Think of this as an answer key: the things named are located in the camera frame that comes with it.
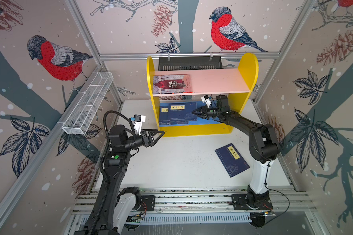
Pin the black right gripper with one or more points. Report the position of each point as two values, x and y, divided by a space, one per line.
205 112

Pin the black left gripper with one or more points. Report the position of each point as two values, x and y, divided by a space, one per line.
148 141

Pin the navy book yellow label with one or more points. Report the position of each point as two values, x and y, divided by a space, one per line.
182 112

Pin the red silver illustrated book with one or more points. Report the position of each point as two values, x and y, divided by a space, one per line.
172 84

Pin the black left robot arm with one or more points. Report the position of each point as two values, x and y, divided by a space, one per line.
113 204

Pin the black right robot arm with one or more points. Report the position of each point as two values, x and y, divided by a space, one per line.
263 146

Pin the yellow blue pink bookshelf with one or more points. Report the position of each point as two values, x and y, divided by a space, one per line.
237 83

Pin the black slotted vent box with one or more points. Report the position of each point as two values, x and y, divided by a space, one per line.
189 63

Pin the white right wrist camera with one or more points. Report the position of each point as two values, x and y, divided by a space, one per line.
207 101

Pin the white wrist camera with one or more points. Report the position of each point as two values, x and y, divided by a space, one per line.
207 101
137 122

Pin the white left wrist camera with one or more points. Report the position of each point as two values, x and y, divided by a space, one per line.
137 122

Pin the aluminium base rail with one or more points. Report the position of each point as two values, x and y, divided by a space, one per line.
227 205

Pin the white wire mesh tray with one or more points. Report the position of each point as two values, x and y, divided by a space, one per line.
85 110

